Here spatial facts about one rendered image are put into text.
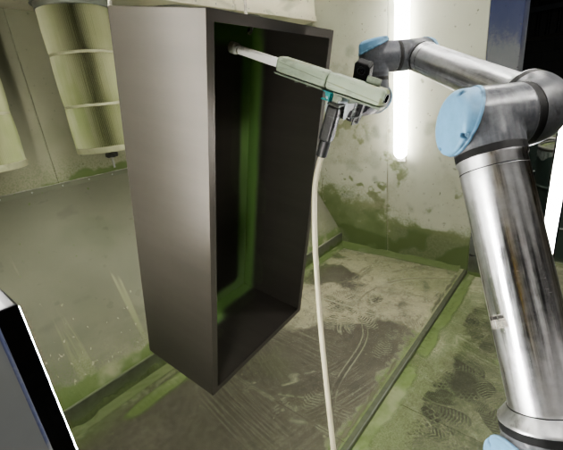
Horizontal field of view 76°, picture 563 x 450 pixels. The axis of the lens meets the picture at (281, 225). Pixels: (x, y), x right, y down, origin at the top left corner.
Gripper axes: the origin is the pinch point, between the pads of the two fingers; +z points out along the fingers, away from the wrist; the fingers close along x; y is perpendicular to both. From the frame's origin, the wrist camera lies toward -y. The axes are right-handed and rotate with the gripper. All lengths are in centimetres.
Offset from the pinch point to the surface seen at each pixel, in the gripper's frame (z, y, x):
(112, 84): -32, 39, 132
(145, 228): 20, 55, 41
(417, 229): -198, 109, -23
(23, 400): 79, 24, -10
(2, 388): 80, 22, -9
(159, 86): 21.7, 9.1, 38.1
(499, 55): -190, -22, -17
